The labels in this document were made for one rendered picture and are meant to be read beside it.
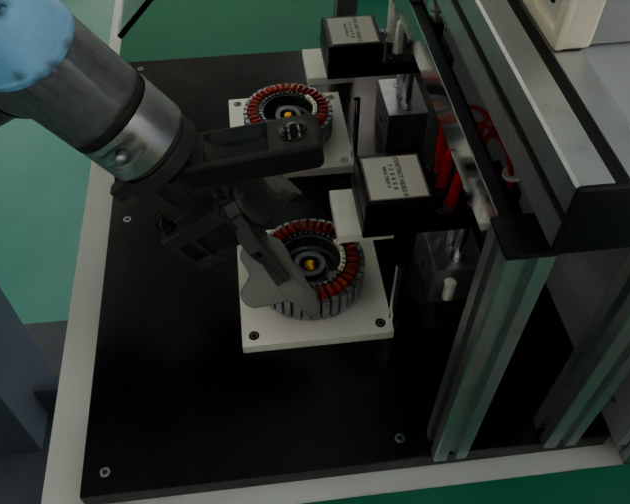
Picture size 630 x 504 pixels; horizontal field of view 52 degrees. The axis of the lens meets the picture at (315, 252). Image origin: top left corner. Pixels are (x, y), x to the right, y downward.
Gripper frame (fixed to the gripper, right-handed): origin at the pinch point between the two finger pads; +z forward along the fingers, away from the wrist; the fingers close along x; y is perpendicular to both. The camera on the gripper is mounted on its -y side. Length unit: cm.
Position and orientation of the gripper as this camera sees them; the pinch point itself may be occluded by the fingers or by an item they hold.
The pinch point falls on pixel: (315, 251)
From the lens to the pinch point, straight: 64.9
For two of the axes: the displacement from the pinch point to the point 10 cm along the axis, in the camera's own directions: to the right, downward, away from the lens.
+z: 5.7, 4.7, 6.7
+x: 1.2, 7.6, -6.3
